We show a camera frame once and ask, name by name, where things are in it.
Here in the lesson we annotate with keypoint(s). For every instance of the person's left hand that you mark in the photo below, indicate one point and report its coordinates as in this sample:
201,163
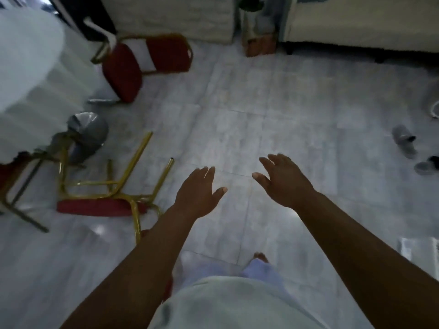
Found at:
197,196

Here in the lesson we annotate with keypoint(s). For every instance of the person's right hand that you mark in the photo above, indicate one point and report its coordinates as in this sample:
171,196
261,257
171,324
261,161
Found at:
286,183

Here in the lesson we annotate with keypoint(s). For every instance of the red cushioned gold frame chair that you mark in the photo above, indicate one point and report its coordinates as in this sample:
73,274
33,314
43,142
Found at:
96,207
8,174

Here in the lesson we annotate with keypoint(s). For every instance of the red gold chair legs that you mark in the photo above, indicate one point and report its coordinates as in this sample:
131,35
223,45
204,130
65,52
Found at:
123,71

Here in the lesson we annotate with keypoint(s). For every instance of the person's left forearm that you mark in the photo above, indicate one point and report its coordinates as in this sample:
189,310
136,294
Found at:
137,270

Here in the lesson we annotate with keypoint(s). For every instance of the person's right forearm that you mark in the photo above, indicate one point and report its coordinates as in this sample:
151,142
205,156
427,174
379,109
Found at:
370,267

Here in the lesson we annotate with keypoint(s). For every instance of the person's right foot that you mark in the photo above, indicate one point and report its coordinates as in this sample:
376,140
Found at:
260,257

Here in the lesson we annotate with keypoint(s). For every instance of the wooden block stand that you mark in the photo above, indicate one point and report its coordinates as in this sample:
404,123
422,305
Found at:
259,46

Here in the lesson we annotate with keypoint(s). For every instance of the chrome vase with plant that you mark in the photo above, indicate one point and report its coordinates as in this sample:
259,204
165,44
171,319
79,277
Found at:
257,20

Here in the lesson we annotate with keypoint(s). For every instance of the cream sofa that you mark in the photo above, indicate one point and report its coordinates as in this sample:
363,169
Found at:
360,23

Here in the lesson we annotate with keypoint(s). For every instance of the round table white tablecloth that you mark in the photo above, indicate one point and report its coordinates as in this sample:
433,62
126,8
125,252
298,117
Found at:
27,58

